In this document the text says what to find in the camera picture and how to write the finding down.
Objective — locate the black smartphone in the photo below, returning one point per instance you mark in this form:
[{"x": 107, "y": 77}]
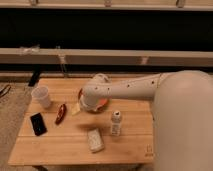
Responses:
[{"x": 38, "y": 124}]

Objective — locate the small white bottle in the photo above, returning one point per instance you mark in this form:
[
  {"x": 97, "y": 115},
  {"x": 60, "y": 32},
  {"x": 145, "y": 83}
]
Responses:
[{"x": 116, "y": 123}]

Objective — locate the wooden table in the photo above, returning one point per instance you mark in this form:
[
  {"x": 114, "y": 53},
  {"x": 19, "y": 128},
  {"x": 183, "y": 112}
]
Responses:
[{"x": 67, "y": 143}]

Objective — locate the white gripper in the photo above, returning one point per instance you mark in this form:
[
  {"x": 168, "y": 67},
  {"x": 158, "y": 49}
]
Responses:
[{"x": 86, "y": 103}]

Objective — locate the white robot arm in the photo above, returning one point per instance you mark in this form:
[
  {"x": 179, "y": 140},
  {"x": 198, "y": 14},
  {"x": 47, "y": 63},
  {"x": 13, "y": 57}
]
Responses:
[{"x": 182, "y": 110}]

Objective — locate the grey wall rail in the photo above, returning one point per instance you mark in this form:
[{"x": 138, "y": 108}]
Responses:
[{"x": 105, "y": 57}]

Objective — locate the orange bowl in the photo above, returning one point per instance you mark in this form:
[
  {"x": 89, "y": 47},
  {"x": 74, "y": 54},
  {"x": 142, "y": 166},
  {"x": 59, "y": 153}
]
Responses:
[{"x": 101, "y": 105}]

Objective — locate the white plastic cup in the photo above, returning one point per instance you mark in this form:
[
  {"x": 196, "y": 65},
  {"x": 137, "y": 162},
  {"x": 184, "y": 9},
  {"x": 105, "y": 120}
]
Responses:
[{"x": 41, "y": 95}]

